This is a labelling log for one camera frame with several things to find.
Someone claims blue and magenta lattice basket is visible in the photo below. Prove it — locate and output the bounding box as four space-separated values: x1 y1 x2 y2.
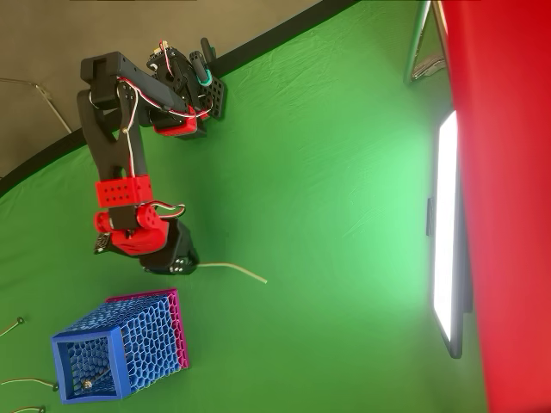
50 287 190 405

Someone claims green cloth with black edge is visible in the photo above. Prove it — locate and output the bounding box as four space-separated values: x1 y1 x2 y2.
0 0 490 413

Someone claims thin metal rod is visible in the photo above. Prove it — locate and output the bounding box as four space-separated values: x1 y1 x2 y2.
0 77 73 134

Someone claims white LED light panel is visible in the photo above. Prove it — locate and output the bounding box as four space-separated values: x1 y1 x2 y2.
425 109 474 361

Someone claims chrome tube stand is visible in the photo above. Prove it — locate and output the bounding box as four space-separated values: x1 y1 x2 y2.
403 0 449 86

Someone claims large red blurred object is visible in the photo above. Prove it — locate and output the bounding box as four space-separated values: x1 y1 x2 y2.
438 0 551 413

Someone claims red and white servo cable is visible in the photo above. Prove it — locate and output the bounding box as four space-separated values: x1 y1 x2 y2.
88 76 213 178
148 200 187 219

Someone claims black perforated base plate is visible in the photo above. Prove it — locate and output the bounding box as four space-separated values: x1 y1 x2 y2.
201 75 227 121

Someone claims black clamp with teal ring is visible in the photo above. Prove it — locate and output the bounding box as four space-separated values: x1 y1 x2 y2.
189 37 216 87

